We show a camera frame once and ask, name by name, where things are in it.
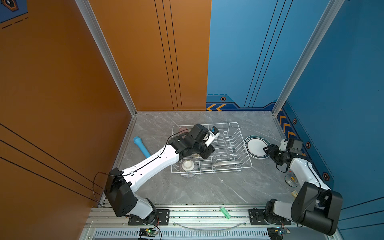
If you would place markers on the blue cylinder handle tool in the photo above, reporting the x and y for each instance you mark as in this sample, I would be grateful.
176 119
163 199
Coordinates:
139 143

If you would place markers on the white plate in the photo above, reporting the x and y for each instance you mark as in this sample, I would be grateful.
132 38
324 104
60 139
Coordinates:
227 163
254 136
255 148

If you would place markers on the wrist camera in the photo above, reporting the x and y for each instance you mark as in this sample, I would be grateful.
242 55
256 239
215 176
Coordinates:
283 144
212 134

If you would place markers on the aluminium front rail frame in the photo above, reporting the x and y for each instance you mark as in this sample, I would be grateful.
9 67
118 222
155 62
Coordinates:
195 222

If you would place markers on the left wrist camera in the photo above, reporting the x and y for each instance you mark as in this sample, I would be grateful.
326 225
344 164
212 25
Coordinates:
212 134

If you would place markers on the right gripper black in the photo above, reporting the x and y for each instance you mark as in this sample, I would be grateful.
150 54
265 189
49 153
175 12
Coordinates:
271 151

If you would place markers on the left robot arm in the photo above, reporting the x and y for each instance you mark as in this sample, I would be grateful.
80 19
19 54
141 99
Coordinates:
121 186

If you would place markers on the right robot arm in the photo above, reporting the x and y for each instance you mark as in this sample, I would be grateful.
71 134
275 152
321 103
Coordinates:
316 206

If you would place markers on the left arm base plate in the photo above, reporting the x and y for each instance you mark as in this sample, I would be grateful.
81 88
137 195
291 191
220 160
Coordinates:
156 218

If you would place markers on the yellow block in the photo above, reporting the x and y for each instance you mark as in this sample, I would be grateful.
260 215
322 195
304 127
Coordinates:
294 194

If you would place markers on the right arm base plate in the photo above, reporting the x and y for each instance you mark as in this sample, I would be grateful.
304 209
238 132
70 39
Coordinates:
260 217

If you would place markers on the right circuit board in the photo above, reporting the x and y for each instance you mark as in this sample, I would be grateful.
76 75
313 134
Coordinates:
275 234

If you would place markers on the clear upside-down glass bowl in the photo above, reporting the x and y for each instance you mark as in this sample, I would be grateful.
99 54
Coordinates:
188 168

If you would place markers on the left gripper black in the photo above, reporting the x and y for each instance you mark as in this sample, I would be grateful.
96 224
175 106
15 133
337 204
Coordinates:
209 150

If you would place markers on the left circuit board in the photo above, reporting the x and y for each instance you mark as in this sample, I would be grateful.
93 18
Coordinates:
148 234

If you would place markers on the small metal dish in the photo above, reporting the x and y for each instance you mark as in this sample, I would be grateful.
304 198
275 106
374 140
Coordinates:
291 180

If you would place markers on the circuit board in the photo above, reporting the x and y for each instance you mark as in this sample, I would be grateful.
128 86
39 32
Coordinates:
148 234
275 234

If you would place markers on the green clip on rail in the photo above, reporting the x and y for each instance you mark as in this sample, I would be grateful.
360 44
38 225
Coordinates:
225 213

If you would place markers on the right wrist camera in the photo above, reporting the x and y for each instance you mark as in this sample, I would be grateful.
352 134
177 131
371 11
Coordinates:
283 144

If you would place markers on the pink transparent cup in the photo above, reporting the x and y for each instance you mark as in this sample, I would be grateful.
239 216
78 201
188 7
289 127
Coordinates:
183 130

